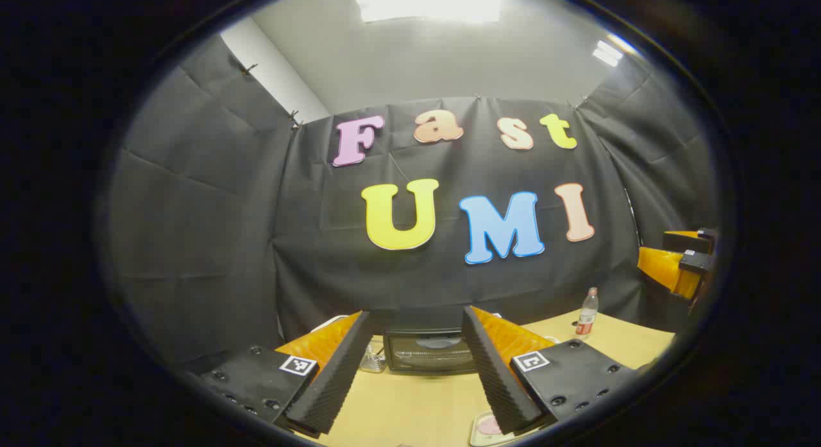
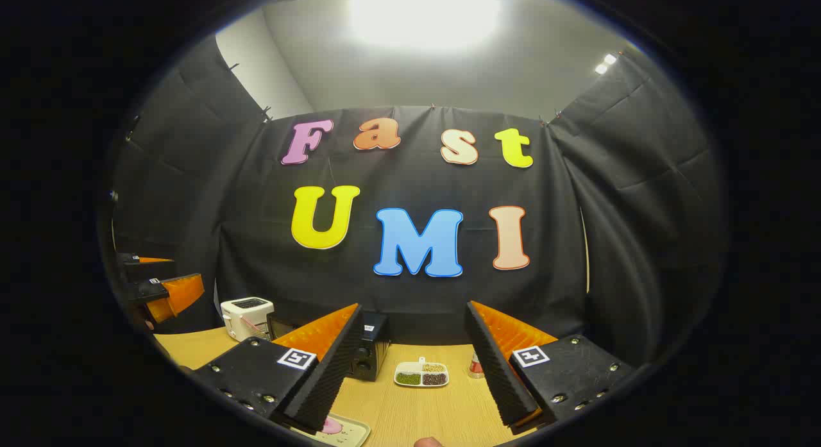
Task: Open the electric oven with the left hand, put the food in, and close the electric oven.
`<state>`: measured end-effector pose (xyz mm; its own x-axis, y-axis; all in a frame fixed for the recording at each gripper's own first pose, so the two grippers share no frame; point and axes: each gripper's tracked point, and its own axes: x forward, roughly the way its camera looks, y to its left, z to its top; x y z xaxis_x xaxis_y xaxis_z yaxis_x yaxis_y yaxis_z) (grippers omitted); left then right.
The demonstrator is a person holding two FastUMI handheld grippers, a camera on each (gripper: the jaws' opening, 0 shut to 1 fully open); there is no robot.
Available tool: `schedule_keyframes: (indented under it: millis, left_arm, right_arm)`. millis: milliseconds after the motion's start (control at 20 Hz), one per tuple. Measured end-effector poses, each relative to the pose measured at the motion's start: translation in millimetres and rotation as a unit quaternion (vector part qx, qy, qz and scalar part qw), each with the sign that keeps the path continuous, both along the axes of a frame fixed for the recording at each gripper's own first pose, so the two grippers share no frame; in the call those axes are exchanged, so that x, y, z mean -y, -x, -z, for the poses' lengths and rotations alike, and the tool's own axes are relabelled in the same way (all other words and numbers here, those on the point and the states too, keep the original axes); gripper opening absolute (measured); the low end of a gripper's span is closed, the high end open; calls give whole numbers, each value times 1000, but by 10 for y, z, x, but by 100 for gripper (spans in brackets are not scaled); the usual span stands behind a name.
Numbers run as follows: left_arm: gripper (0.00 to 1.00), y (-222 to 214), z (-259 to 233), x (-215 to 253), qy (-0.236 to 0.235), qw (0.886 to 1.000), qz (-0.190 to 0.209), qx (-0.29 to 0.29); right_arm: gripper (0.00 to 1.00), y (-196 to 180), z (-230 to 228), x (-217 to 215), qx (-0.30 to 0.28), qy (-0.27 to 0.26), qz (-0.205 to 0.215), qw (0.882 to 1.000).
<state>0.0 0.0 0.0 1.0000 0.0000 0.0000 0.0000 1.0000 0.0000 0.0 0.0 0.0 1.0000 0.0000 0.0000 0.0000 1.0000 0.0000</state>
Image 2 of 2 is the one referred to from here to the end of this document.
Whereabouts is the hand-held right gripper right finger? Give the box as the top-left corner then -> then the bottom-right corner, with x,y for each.
465,300 -> 636,435

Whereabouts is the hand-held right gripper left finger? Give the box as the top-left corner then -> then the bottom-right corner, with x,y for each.
192,303 -> 365,433

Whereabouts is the black electric oven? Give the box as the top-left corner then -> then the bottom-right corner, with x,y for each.
266,311 -> 390,382

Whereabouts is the cream speckled tray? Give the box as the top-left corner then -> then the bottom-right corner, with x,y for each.
289,414 -> 372,447

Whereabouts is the white toaster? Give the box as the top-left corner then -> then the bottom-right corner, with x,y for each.
220,297 -> 275,342

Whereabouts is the white divided dish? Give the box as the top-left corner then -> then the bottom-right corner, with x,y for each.
394,357 -> 450,389

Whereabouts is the black backdrop cloth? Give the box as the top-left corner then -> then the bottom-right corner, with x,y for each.
106,33 -> 729,371

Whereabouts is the bright ceiling lamp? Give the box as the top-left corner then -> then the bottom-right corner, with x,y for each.
350,0 -> 504,50

